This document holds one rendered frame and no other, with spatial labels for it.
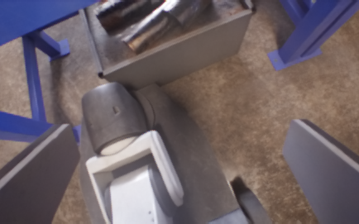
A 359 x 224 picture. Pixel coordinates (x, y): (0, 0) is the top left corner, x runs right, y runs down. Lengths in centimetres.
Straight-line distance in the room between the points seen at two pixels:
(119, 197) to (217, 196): 30
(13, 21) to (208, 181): 58
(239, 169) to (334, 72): 59
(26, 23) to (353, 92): 109
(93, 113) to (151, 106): 21
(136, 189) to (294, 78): 77
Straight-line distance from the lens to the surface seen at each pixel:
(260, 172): 85
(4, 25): 34
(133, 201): 48
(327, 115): 99
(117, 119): 51
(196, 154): 64
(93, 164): 54
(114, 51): 71
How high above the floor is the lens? 81
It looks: 76 degrees down
